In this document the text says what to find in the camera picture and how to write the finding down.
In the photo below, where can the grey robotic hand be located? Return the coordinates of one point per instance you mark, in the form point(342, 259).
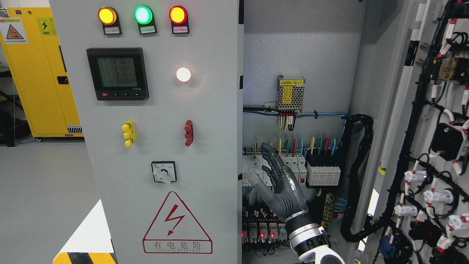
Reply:
point(286, 199)

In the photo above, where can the grey cabinet door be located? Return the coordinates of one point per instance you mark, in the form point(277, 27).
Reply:
point(412, 79)
point(207, 170)

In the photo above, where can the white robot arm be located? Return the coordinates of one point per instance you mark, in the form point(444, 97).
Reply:
point(309, 241)

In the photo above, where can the red indicator lamp left door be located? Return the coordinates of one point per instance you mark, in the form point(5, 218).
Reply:
point(179, 19)

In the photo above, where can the green indicator lamp left door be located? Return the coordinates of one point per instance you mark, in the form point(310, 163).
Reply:
point(145, 20)

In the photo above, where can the yellow indicator lamp left door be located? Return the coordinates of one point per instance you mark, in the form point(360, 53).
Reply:
point(109, 19)

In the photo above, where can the white breaker and socket row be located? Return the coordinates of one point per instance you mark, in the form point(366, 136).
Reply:
point(250, 163)

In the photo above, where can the relay and terminal row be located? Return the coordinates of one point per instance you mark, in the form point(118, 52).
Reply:
point(260, 225)

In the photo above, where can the black surge protector block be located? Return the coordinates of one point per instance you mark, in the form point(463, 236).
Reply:
point(323, 171)

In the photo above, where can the metal mesh power supply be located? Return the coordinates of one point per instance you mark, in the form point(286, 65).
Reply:
point(290, 93)

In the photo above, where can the red electric danger warning sticker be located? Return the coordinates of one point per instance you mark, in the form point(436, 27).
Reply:
point(175, 230)

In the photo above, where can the white glowing pilot light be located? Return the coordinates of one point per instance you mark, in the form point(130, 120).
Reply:
point(183, 74)

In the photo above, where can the black digital power meter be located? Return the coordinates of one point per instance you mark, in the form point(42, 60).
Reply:
point(118, 73)

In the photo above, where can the yellow safety storage cabinet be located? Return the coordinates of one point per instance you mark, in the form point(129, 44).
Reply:
point(32, 48)

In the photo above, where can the red terminal post block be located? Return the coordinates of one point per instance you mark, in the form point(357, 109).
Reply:
point(189, 133)

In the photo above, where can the black rotary selector switch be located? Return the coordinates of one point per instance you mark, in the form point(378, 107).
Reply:
point(164, 171)

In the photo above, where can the yellow terminal post block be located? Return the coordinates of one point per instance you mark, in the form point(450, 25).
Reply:
point(129, 133)

